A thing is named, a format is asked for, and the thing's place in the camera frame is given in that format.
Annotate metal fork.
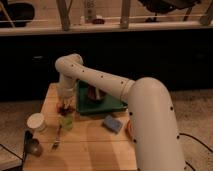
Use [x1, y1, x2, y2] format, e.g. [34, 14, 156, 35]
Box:
[51, 125, 62, 150]

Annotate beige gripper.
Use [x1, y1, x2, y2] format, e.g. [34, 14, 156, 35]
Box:
[57, 75, 76, 108]

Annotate red-orange bowl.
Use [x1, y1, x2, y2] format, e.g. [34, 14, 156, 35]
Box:
[125, 120, 133, 140]

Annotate black office chair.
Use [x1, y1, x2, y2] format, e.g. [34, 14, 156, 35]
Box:
[0, 0, 35, 28]

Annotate blue sponge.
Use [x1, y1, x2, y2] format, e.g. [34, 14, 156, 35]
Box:
[103, 115, 123, 134]

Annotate green plastic cup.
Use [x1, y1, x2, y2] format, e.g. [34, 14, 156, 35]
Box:
[60, 115, 73, 130]

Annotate dark bowl in tray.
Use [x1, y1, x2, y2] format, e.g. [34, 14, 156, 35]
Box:
[87, 86, 106, 101]

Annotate green plastic tray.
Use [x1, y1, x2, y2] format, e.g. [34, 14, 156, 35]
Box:
[76, 81, 127, 115]

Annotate black cable on floor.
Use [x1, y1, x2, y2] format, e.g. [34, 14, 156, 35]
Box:
[178, 132, 213, 171]

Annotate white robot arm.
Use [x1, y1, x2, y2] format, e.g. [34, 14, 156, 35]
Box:
[55, 54, 186, 171]

